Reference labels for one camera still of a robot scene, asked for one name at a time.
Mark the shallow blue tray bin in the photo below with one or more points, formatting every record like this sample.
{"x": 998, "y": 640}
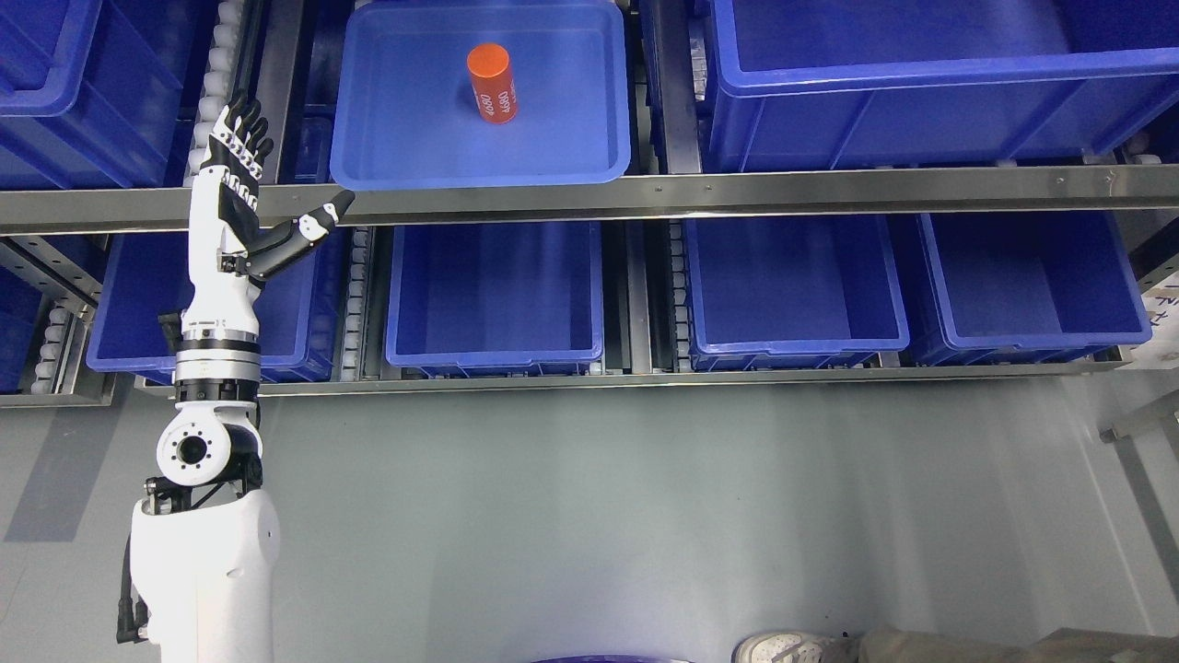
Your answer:
{"x": 406, "y": 114}

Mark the orange capacitor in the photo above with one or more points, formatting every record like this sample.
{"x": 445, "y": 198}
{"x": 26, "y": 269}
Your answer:
{"x": 492, "y": 80}

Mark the blue bin lower right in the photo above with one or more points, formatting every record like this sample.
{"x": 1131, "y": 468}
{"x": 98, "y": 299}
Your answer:
{"x": 792, "y": 292}

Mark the large blue bin upper right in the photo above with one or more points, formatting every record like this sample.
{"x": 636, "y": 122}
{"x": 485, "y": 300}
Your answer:
{"x": 862, "y": 84}

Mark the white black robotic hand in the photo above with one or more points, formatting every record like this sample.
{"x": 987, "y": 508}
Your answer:
{"x": 225, "y": 236}

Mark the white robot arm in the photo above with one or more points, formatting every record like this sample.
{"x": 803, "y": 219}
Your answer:
{"x": 198, "y": 566}

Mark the blue bin far right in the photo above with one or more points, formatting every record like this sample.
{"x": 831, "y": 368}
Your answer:
{"x": 1015, "y": 288}

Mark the blue bin upper left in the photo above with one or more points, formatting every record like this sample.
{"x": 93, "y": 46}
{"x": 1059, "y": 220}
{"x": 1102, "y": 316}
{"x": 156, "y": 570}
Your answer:
{"x": 92, "y": 90}

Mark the white sign board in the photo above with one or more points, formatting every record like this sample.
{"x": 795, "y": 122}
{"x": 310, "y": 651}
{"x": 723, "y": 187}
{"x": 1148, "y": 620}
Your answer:
{"x": 1160, "y": 352}

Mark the steel table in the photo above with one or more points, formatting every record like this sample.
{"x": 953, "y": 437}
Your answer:
{"x": 1153, "y": 414}

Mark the white shoe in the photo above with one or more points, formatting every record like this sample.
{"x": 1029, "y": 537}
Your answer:
{"x": 782, "y": 646}

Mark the blue bin lower left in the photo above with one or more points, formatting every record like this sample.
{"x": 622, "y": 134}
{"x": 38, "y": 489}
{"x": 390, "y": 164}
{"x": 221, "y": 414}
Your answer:
{"x": 147, "y": 276}

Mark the steel shelf rack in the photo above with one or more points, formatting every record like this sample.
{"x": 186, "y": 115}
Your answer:
{"x": 637, "y": 214}

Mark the beige trouser leg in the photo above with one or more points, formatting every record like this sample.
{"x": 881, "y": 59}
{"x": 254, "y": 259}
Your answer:
{"x": 1062, "y": 645}

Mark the blue bin lower middle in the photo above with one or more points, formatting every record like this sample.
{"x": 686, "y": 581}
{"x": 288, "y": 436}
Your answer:
{"x": 481, "y": 300}

